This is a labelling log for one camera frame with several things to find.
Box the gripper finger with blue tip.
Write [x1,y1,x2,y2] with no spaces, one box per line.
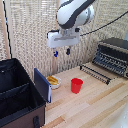
[53,47,59,58]
[65,45,72,56]

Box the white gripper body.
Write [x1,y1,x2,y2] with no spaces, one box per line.
[46,27,81,50]

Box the red plastic cup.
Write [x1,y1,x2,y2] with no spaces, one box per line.
[70,77,84,95]

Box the black wire dish rack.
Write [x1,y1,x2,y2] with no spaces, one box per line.
[92,49,128,76]

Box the black toaster oven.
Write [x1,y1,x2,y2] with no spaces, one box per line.
[92,37,128,80]

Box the yellow food piece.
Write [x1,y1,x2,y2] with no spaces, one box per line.
[47,75,60,85]

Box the beige woven folding screen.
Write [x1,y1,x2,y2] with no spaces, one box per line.
[0,0,128,81]

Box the white bowl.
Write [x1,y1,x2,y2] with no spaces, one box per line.
[46,75,63,90]

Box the thin black vertical pole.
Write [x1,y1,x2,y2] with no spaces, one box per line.
[1,0,13,60]

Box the black fabric storage box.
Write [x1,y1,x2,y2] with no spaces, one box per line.
[0,58,47,128]

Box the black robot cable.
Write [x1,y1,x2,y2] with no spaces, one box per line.
[79,10,128,37]

